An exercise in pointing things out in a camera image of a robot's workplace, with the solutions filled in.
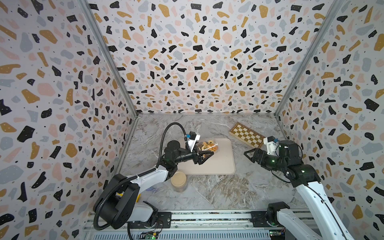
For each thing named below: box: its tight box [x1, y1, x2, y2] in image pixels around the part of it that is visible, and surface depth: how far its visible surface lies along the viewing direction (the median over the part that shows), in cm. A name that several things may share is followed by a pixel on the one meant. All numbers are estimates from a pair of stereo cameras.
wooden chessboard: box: [229, 122, 266, 149], surface depth 108 cm
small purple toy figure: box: [146, 187, 159, 194], surface depth 83 cm
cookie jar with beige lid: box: [170, 171, 187, 193], surface depth 78 cm
